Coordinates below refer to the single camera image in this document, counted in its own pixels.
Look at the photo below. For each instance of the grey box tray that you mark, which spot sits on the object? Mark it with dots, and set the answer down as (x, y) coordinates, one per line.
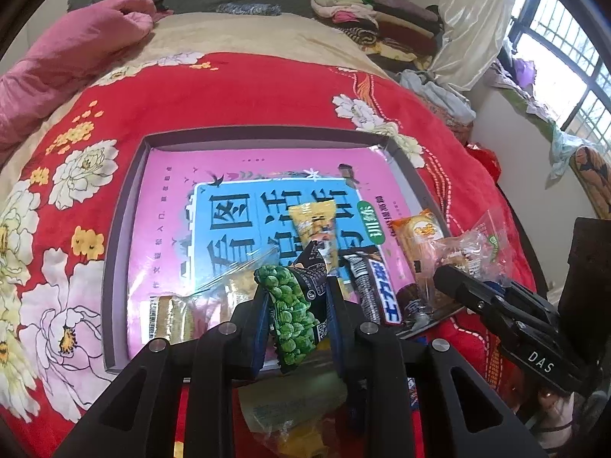
(119, 248)

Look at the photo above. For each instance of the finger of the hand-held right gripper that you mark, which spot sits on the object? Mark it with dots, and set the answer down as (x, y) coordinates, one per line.
(472, 291)
(530, 303)

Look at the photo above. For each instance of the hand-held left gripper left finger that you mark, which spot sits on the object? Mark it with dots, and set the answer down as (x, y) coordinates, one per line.
(257, 338)

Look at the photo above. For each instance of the dark patterned cloth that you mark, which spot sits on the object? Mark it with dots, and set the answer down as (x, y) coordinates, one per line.
(248, 8)

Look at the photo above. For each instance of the purple cloth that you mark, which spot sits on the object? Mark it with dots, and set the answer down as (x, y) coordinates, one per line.
(525, 74)

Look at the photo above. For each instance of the pink quilt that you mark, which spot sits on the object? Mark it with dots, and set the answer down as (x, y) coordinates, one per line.
(71, 47)

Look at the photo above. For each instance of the pale blue clothes heap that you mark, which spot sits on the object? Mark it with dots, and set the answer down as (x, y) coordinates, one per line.
(439, 95)

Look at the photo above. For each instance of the clear packet with green label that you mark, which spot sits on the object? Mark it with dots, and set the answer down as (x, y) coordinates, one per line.
(477, 248)

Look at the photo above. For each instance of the pale green snack packet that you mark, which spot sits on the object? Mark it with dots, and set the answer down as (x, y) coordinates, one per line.
(286, 410)

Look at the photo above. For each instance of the cream curtain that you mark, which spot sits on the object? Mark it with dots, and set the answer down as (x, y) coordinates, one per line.
(477, 24)

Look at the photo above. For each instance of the red floral blanket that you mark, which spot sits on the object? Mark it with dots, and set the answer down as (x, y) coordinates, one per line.
(286, 95)

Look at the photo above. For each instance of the clothes on windowsill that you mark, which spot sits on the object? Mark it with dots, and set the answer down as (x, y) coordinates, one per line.
(539, 109)

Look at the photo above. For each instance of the brown patterned cloth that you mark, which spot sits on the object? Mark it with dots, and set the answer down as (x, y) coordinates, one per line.
(594, 181)

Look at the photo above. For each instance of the brown cake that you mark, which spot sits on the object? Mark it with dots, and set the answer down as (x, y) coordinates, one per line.
(414, 303)

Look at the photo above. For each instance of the stack of folded clothes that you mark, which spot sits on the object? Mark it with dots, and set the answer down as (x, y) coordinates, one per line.
(382, 24)

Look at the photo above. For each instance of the clear bag of brown snack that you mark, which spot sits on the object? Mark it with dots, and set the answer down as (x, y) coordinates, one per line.
(234, 286)

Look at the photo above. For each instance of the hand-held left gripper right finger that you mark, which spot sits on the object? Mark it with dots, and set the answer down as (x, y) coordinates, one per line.
(338, 338)

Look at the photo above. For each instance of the dark chocolate bar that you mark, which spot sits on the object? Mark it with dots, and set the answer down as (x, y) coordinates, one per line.
(377, 291)

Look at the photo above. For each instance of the orange rice cracker packet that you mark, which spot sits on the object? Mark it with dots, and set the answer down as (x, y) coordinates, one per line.
(417, 243)

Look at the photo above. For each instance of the pink and blue book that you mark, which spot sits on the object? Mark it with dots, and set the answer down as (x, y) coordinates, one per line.
(167, 200)

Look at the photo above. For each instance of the black green pea packet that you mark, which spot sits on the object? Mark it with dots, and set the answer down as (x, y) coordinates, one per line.
(291, 310)

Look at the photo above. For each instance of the yellow cartoon snack packet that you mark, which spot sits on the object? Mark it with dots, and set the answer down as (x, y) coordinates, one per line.
(315, 224)

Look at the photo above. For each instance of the red bag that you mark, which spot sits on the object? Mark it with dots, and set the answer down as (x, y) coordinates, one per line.
(487, 162)

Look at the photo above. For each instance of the person's right hand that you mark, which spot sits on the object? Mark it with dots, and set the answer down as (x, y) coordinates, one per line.
(558, 415)

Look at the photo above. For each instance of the beige bedsheet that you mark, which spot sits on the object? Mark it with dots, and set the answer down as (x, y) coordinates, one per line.
(238, 33)

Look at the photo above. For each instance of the barred window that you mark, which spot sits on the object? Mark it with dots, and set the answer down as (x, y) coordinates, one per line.
(568, 43)

